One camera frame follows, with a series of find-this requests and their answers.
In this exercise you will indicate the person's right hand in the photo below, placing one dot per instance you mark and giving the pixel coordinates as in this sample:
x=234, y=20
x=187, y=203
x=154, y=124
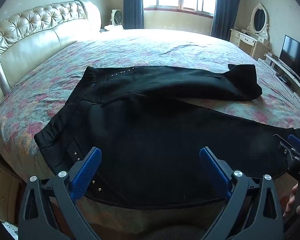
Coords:
x=291, y=200

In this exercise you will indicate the dark blue curtain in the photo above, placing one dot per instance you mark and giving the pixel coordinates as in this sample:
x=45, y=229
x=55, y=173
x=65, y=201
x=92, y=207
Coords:
x=133, y=5
x=225, y=10

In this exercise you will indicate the white oval vanity mirror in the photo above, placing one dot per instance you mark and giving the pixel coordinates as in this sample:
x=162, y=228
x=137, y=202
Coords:
x=259, y=18

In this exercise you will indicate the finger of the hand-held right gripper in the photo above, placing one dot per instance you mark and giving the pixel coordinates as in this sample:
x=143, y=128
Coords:
x=298, y=143
x=283, y=143

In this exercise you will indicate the white bedside item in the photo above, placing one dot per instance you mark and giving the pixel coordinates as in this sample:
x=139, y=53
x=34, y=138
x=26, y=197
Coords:
x=113, y=27

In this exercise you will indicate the white desk fan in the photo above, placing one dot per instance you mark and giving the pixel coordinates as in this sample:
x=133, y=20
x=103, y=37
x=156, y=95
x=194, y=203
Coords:
x=117, y=17

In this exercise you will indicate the cream dressing table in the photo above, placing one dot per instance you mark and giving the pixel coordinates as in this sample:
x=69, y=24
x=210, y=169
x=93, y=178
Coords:
x=247, y=40

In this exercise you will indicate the floral bedspread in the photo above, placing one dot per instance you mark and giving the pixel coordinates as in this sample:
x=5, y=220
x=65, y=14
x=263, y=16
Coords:
x=52, y=87

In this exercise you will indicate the black pants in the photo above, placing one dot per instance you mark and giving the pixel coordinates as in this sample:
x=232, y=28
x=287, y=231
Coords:
x=152, y=135

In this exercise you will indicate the black flat television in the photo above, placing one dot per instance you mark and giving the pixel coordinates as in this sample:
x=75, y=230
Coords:
x=293, y=52

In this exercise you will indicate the white television stand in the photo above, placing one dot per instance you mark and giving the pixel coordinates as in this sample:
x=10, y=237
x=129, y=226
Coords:
x=277, y=66

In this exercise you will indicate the cream tufted leather headboard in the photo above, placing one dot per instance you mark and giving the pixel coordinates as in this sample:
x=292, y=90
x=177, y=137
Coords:
x=27, y=45

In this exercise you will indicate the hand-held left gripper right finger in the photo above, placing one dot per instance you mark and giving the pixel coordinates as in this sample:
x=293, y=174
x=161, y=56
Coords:
x=213, y=169

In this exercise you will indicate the brown wooden cabinet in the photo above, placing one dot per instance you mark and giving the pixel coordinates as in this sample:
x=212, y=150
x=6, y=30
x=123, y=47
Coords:
x=5, y=192

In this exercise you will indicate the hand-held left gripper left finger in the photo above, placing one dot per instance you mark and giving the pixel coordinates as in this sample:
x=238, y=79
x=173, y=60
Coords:
x=88, y=169

